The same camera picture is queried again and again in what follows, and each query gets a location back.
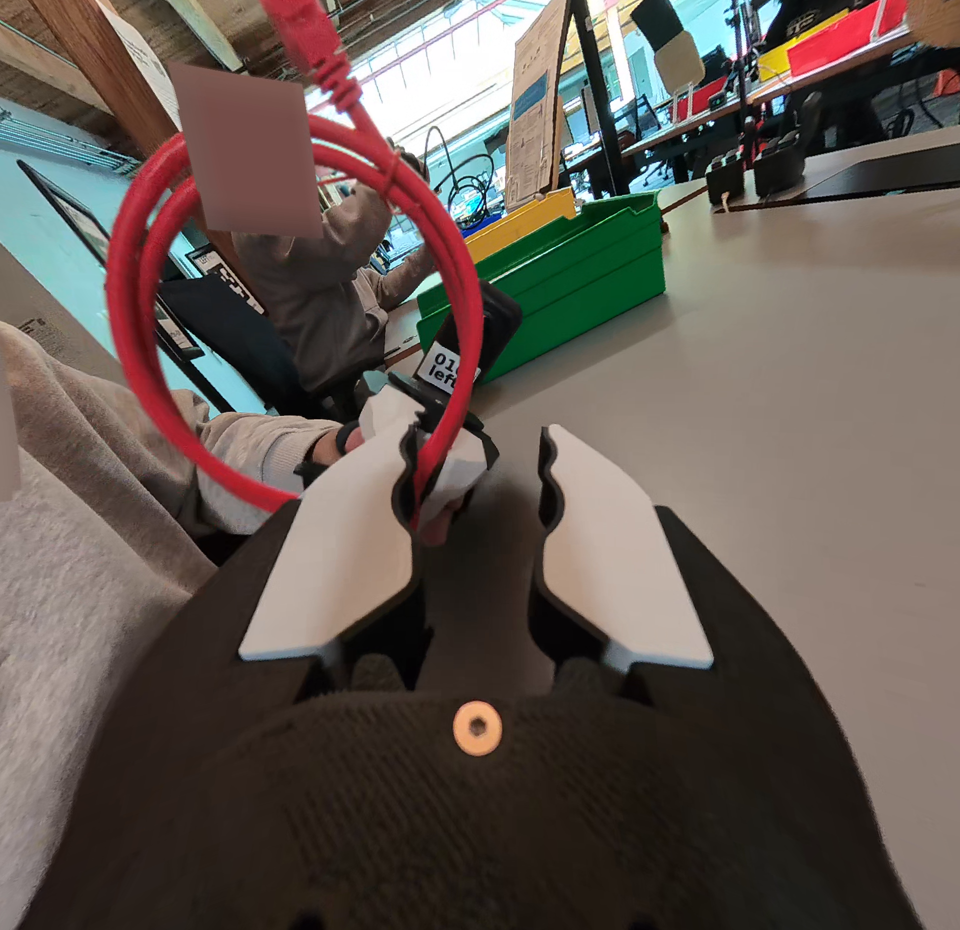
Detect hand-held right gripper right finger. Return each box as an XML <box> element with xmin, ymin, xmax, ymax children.
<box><xmin>538</xmin><ymin>423</ymin><xmax>715</xmax><ymax>673</ymax></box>

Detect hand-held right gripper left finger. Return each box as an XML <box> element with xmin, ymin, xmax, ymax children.
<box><xmin>238</xmin><ymin>422</ymin><xmax>423</xmax><ymax>665</ymax></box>

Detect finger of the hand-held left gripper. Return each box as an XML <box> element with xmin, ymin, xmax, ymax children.
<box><xmin>357</xmin><ymin>390</ymin><xmax>423</xmax><ymax>459</ymax></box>
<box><xmin>416</xmin><ymin>426</ymin><xmax>501</xmax><ymax>545</ymax></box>

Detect red ethernet cable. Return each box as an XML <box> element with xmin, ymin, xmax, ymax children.
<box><xmin>105</xmin><ymin>0</ymin><xmax>486</xmax><ymax>534</ymax></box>

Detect person's left forearm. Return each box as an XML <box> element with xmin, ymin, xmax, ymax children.
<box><xmin>187</xmin><ymin>411</ymin><xmax>346</xmax><ymax>535</ymax></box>

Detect person's left hand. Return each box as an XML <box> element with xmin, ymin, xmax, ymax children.
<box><xmin>313</xmin><ymin>420</ymin><xmax>370</xmax><ymax>468</ymax></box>

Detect yellow plastic bin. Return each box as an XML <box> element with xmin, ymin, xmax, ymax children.
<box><xmin>459</xmin><ymin>187</ymin><xmax>580</xmax><ymax>265</ymax></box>

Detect green plastic bin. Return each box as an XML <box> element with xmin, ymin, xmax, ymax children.
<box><xmin>414</xmin><ymin>190</ymin><xmax>668</xmax><ymax>385</ymax></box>

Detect black office chair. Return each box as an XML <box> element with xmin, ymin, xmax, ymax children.
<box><xmin>159</xmin><ymin>272</ymin><xmax>354</xmax><ymax>423</ymax></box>

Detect brown cardboard box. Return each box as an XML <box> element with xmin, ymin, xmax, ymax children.
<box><xmin>504</xmin><ymin>0</ymin><xmax>574</xmax><ymax>213</ymax></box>

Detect black metal stand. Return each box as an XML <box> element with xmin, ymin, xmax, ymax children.
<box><xmin>564</xmin><ymin>0</ymin><xmax>630</xmax><ymax>198</ymax></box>

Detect person's grey sweatshirt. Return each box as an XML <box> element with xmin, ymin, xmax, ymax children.
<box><xmin>0</xmin><ymin>321</ymin><xmax>226</xmax><ymax>930</ymax></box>

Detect black charger block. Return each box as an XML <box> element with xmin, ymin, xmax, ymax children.
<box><xmin>752</xmin><ymin>139</ymin><xmax>810</xmax><ymax>198</ymax></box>
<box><xmin>705</xmin><ymin>152</ymin><xmax>748</xmax><ymax>205</ymax></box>

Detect black and beige board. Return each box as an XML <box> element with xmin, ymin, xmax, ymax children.
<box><xmin>628</xmin><ymin>0</ymin><xmax>708</xmax><ymax>93</ymax></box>

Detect black laptop screen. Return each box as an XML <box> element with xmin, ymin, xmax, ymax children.
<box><xmin>16</xmin><ymin>159</ymin><xmax>205</xmax><ymax>361</ymax></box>

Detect small yellow bin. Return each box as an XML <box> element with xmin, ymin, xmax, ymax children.
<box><xmin>756</xmin><ymin>39</ymin><xmax>798</xmax><ymax>84</ymax></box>

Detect black desk mat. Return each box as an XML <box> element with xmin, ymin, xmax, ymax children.
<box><xmin>723</xmin><ymin>149</ymin><xmax>960</xmax><ymax>211</ymax></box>

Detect white paper notice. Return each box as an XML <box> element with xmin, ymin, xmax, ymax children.
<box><xmin>96</xmin><ymin>0</ymin><xmax>187</xmax><ymax>130</ymax></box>

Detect red plastic bin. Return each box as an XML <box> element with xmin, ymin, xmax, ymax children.
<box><xmin>786</xmin><ymin>0</ymin><xmax>915</xmax><ymax>78</ymax></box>

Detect black coiled cables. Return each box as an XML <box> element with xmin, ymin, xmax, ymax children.
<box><xmin>421</xmin><ymin>124</ymin><xmax>500</xmax><ymax>222</ymax></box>

